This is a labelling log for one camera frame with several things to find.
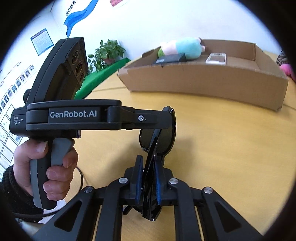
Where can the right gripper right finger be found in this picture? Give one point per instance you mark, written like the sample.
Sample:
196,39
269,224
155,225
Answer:
200,214

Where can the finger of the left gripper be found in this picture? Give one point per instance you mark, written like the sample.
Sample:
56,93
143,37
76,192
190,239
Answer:
127,118

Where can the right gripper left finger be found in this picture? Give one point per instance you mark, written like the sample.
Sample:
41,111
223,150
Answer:
96,214

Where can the black sunglasses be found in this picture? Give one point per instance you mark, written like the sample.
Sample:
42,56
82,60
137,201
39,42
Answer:
157,143

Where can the black product box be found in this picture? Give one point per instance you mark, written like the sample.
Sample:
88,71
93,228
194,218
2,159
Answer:
174,58

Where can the pink pig plush toy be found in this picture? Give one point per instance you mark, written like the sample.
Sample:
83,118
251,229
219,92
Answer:
192,48

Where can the white clear phone case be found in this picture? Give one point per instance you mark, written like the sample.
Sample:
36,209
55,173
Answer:
216,59

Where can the black knit sleeve forearm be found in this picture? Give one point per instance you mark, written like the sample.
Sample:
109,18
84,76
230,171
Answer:
17,200

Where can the person's left hand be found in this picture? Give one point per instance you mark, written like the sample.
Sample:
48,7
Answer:
60,177

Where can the green table cloth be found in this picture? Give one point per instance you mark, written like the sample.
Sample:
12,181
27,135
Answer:
96,78

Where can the potted green plant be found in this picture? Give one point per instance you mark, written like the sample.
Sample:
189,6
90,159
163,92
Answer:
105,55

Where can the large cardboard box tray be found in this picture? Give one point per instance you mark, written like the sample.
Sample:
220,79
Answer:
249,76

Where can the pink strawberry plush toy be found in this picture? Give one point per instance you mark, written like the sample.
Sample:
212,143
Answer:
287,69

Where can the beige folded cloth bag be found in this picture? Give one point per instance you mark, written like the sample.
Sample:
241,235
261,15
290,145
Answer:
282,59

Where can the blue framed wall notice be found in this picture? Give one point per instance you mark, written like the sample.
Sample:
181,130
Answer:
41,41

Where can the blue wave wall decal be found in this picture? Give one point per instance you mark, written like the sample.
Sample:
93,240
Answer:
75,17

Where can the red wall notice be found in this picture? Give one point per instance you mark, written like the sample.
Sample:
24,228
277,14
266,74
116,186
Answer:
115,2

